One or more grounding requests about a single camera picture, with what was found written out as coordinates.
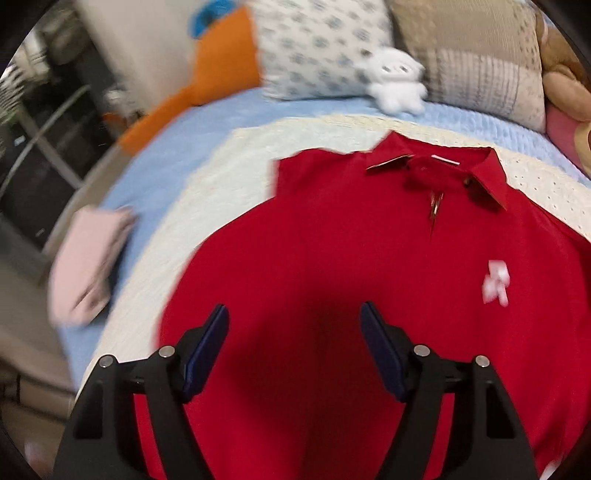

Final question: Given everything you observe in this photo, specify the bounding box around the red knit sweater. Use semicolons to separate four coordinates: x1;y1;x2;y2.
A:
158;132;590;479

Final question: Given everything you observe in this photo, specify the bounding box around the folded pink garment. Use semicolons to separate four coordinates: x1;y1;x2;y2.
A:
48;206;136;327

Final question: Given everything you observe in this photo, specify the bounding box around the light blue bedspread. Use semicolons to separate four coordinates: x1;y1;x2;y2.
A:
59;90;590;386

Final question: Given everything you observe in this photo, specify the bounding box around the cream daisy blanket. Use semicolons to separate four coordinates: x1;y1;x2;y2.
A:
75;114;591;398

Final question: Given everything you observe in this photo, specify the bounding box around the pink strawberry bear plush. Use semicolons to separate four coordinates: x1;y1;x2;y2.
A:
546;104;590;178

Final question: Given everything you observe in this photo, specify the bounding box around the dark balcony window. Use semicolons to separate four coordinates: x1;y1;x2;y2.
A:
0;41;116;250

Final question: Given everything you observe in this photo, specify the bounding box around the brown teddy bear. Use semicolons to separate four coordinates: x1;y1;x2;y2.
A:
536;11;591;122

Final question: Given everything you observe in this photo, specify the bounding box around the white plush lamb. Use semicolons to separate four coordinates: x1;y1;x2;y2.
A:
358;47;428;116

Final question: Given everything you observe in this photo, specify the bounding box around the beige patchwork pillow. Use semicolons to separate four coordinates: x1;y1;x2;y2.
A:
388;0;546;133

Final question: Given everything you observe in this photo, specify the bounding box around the blue floral pillow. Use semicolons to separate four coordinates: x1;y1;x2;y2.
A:
246;0;393;101

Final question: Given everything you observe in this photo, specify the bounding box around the blue swim ring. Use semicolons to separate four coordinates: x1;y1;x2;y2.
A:
187;0;240;39

